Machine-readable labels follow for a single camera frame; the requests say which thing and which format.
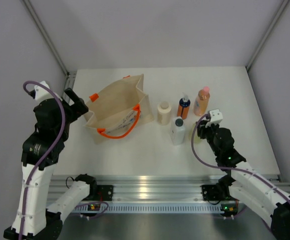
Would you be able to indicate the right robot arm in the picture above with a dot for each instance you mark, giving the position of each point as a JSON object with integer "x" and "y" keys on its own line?
{"x": 242, "y": 182}

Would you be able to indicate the beige canvas bag orange handles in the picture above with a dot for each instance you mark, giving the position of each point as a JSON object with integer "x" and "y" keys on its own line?
{"x": 117, "y": 109}

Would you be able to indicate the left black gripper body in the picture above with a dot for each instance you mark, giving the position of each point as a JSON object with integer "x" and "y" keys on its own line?
{"x": 73, "y": 106}

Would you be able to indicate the beige round cap bottle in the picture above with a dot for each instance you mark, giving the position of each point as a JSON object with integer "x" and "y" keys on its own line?
{"x": 164, "y": 113}

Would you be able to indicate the right aluminium frame post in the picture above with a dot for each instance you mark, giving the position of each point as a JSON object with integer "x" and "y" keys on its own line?
{"x": 273, "y": 23}

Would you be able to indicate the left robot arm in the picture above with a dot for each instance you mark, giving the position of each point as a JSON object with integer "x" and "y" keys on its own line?
{"x": 40, "y": 154}

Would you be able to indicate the green pump bottle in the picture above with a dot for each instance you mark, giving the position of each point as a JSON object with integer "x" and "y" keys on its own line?
{"x": 196, "y": 139}

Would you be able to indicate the white bottle dark grey cap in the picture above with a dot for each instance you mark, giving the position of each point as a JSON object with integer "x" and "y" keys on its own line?
{"x": 177, "y": 131}

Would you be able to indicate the blue orange pump bottle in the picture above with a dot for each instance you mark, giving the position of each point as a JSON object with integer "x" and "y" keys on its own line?
{"x": 183, "y": 107}

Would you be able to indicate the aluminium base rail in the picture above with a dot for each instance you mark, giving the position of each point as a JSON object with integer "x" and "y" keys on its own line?
{"x": 157, "y": 189}

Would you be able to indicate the left aluminium frame post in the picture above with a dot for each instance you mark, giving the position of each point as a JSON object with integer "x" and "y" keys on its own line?
{"x": 29, "y": 7}

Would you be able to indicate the aluminium frame post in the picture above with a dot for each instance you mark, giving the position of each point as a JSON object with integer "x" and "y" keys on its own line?
{"x": 273, "y": 23}
{"x": 29, "y": 7}

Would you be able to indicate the orange bottle pink cap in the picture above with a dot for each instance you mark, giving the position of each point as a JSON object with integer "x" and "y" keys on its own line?
{"x": 201, "y": 101}

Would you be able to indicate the slotted cable duct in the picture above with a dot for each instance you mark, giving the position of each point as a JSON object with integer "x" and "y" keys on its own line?
{"x": 151, "y": 208}

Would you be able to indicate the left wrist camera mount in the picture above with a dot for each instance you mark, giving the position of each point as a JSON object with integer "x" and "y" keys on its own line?
{"x": 39, "y": 94}

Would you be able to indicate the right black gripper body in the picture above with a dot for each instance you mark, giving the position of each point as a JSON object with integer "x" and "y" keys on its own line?
{"x": 204, "y": 131}

